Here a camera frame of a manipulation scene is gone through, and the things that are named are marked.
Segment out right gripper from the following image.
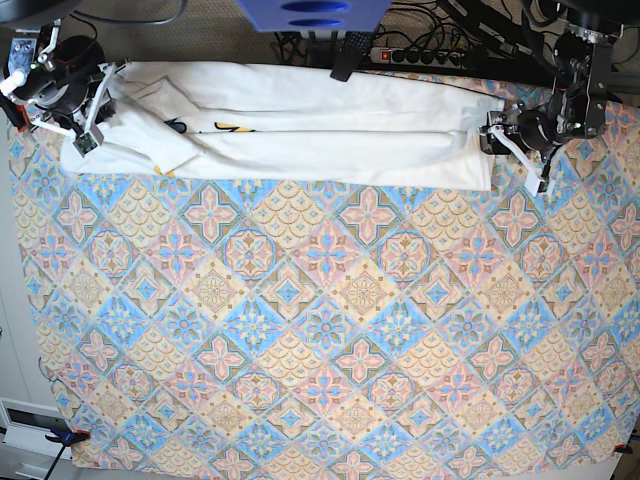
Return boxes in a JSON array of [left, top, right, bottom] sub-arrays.
[[66, 62, 125, 138]]

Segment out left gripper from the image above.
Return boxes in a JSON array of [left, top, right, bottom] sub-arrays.
[[479, 110, 525, 155]]

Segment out white printed T-shirt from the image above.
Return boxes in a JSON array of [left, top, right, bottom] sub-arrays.
[[60, 62, 505, 191]]

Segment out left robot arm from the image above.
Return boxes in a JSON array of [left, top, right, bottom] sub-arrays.
[[500, 1, 639, 156]]

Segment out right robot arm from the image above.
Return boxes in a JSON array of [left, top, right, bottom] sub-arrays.
[[1, 18, 126, 154]]

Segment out white power strip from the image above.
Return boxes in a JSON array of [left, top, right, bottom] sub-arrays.
[[369, 47, 465, 68]]

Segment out blue plastic box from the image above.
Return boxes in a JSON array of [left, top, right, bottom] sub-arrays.
[[237, 0, 392, 32]]

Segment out patterned colourful tablecloth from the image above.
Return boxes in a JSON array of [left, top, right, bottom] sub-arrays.
[[8, 103, 639, 479]]

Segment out white cabinet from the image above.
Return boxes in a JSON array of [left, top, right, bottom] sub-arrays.
[[1, 397, 70, 457]]

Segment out right table clamp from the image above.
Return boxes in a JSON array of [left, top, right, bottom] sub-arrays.
[[613, 445, 633, 454]]

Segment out table clamp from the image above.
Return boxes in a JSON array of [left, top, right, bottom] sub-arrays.
[[45, 429, 91, 448], [613, 445, 633, 454]]

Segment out left table clamp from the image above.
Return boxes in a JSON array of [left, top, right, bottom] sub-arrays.
[[45, 429, 91, 448]]

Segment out black camera mount strap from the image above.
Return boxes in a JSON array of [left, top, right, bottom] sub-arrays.
[[330, 30, 375, 81]]

